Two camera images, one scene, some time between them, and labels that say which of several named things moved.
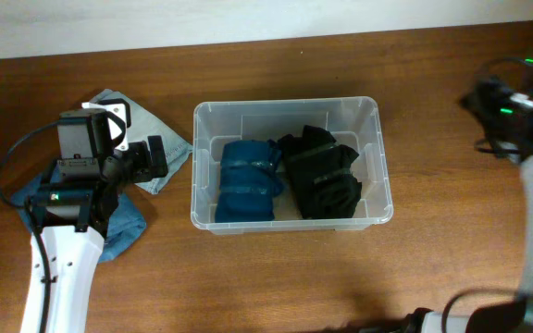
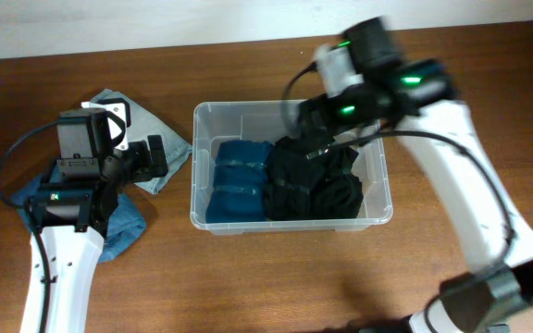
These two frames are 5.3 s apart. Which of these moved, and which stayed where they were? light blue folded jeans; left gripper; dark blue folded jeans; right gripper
Moved: right gripper
Stayed: light blue folded jeans; dark blue folded jeans; left gripper
